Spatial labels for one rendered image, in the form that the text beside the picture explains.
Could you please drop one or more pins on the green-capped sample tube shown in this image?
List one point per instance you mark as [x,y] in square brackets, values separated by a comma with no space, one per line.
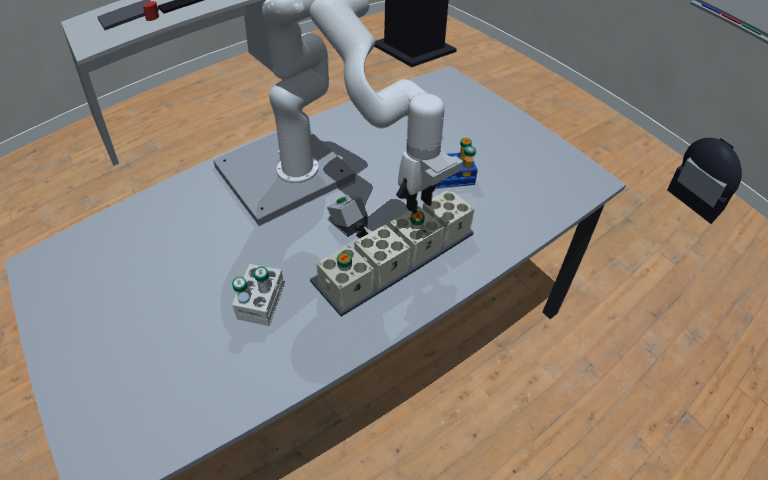
[344,261]

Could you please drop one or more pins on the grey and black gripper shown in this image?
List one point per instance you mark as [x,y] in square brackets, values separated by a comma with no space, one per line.
[411,181]

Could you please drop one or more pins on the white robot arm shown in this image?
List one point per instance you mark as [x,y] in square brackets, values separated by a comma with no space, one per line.
[290,56]

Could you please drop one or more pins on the blue tube rack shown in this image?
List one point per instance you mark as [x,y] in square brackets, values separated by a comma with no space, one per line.
[458,179]

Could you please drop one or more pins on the white tube rack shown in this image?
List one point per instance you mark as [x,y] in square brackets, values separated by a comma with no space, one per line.
[248,312]

